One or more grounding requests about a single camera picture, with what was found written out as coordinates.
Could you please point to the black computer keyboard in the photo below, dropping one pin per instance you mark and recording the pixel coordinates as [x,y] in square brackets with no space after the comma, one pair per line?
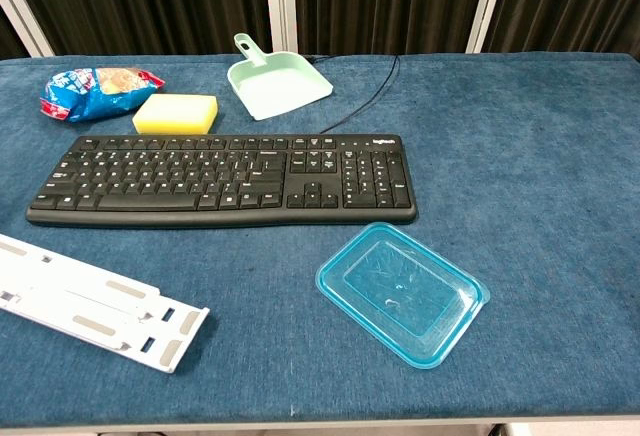
[220,181]

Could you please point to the mint green dustpan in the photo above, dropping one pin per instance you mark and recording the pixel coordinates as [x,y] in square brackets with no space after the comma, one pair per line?
[280,86]

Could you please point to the clear blue container lid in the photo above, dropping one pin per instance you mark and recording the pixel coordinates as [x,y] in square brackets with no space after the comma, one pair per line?
[402,293]

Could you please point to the yellow sponge block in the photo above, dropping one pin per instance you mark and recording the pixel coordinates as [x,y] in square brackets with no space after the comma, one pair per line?
[175,113]

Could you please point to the black pleated curtain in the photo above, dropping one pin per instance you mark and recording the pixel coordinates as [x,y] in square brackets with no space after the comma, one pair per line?
[380,1]

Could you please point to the blue table cloth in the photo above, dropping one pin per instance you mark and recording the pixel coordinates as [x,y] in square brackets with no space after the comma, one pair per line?
[525,181]

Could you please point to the white folding laptop stand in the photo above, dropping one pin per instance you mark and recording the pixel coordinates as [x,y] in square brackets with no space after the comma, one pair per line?
[95,306]

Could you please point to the blue snack bag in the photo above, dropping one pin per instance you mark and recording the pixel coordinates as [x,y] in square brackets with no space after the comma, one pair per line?
[87,93]

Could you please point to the white frame post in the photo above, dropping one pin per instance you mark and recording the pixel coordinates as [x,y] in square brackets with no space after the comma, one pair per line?
[25,16]
[281,1]
[487,3]

